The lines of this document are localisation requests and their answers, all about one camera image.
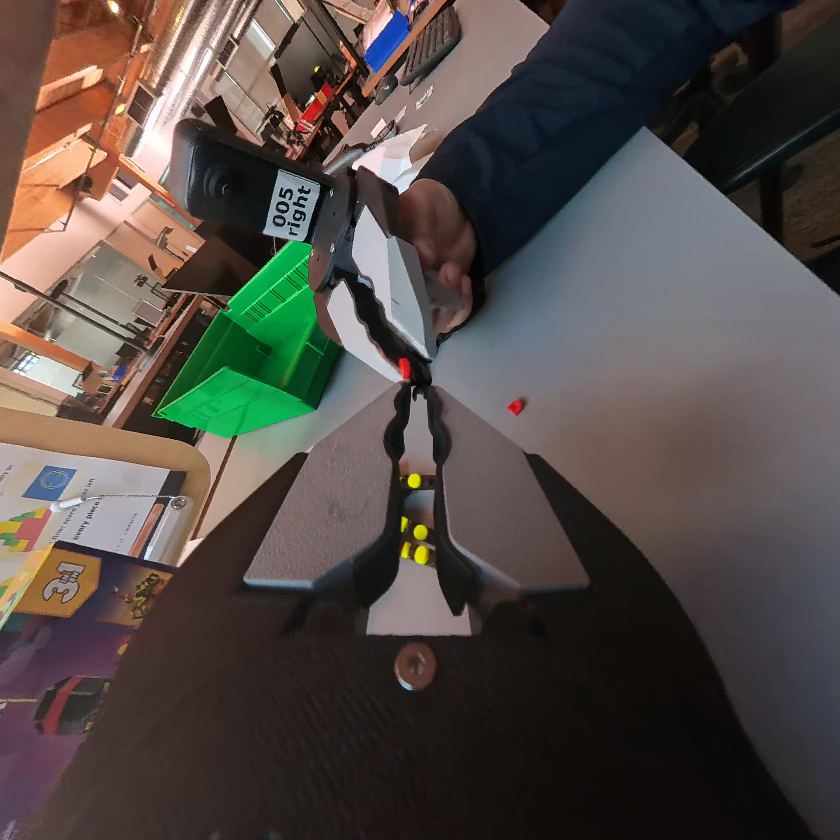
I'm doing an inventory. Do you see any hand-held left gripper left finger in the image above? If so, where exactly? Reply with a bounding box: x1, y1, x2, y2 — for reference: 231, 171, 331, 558
241, 384, 403, 608

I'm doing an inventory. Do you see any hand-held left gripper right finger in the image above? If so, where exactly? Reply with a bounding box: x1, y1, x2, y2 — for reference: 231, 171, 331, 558
428, 384, 595, 632

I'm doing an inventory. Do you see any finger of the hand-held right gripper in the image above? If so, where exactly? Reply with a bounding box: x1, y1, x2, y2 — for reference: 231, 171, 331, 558
319, 279, 411, 383
350, 217, 439, 362

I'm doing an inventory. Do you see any small red black lego assembly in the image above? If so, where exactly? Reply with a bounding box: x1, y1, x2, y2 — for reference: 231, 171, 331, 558
398, 356, 433, 403

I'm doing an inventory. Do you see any black yellow lego spider model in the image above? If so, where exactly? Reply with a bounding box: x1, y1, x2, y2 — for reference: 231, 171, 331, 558
399, 472, 434, 567

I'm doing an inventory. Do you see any person's right forearm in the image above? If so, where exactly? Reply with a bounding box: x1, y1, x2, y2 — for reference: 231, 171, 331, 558
412, 0, 798, 277

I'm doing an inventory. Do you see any lego set box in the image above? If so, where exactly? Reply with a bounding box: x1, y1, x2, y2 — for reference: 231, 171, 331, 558
0, 541, 177, 840

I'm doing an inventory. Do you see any person's right hand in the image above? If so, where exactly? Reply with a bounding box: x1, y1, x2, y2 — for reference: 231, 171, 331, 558
395, 177, 488, 337

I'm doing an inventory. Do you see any black flat panel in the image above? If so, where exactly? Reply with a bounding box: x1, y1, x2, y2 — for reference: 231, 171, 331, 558
161, 220, 265, 298

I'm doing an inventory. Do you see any white crumpled paper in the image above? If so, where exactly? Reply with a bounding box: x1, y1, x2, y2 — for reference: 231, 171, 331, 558
377, 125, 429, 193

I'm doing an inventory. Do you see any green storage bin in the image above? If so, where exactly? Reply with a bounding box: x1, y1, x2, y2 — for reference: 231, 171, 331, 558
152, 239, 343, 439

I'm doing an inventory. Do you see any small blue crate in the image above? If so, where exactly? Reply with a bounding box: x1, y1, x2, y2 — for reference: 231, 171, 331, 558
364, 10, 411, 70

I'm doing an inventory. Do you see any wooden board with printed sheet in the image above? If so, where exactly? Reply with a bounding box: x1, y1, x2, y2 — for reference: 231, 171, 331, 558
0, 407, 212, 578

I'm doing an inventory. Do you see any black keyboard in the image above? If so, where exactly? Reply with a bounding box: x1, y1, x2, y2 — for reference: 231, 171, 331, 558
399, 5, 463, 88

